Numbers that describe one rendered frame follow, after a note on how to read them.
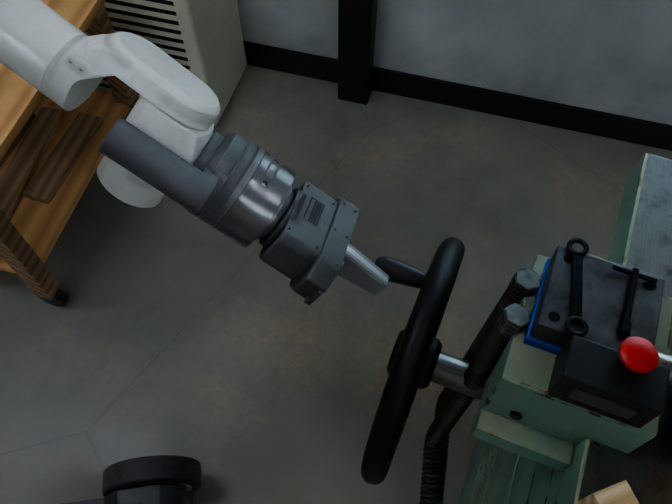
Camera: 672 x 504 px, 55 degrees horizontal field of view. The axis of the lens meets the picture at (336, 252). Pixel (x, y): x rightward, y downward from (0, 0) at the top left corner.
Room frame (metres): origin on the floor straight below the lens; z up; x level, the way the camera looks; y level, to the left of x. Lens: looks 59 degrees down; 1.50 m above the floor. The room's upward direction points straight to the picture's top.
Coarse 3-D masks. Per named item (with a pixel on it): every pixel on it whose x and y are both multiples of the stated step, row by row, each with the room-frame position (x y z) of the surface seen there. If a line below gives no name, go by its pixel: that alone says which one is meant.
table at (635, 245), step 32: (640, 160) 0.49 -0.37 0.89; (640, 192) 0.44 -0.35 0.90; (640, 224) 0.39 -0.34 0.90; (640, 256) 0.35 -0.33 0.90; (480, 416) 0.19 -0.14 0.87; (512, 448) 0.16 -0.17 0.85; (544, 448) 0.15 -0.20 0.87; (576, 448) 0.15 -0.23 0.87; (608, 448) 0.15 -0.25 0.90; (640, 448) 0.15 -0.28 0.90; (576, 480) 0.12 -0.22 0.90; (608, 480) 0.12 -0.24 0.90; (640, 480) 0.12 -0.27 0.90
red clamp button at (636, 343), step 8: (624, 344) 0.20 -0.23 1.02; (632, 344) 0.20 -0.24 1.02; (640, 344) 0.20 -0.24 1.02; (648, 344) 0.20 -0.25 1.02; (624, 352) 0.19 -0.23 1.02; (632, 352) 0.19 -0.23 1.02; (640, 352) 0.19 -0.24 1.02; (648, 352) 0.19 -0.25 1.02; (656, 352) 0.19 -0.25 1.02; (624, 360) 0.19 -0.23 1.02; (632, 360) 0.18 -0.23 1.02; (640, 360) 0.18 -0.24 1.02; (648, 360) 0.18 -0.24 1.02; (656, 360) 0.19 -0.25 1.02; (632, 368) 0.18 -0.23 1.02; (640, 368) 0.18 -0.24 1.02; (648, 368) 0.18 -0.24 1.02
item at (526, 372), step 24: (504, 360) 0.21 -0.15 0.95; (528, 360) 0.21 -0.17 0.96; (552, 360) 0.21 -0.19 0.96; (504, 384) 0.19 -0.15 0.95; (528, 384) 0.19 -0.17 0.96; (504, 408) 0.19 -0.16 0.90; (528, 408) 0.18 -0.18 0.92; (552, 408) 0.17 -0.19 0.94; (576, 408) 0.17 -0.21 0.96; (552, 432) 0.17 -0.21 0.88; (576, 432) 0.16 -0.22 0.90; (600, 432) 0.16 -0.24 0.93; (624, 432) 0.15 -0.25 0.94; (648, 432) 0.15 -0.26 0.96
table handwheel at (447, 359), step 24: (456, 240) 0.37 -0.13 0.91; (432, 264) 0.32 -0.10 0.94; (456, 264) 0.32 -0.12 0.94; (432, 288) 0.29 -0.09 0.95; (432, 312) 0.26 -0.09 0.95; (408, 336) 0.24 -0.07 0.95; (432, 336) 0.24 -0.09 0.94; (408, 360) 0.22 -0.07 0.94; (432, 360) 0.26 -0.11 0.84; (456, 360) 0.26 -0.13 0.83; (408, 384) 0.20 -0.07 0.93; (456, 384) 0.24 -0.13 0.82; (384, 408) 0.18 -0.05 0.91; (408, 408) 0.18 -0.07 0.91; (384, 432) 0.16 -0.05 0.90; (384, 456) 0.15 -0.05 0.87
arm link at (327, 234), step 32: (256, 160) 0.37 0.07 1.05; (256, 192) 0.34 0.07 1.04; (288, 192) 0.35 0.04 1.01; (320, 192) 0.38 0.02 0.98; (224, 224) 0.32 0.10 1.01; (256, 224) 0.32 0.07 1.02; (288, 224) 0.32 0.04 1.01; (320, 224) 0.34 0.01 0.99; (352, 224) 0.35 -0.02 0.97; (288, 256) 0.30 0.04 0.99; (320, 256) 0.30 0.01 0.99; (320, 288) 0.27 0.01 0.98
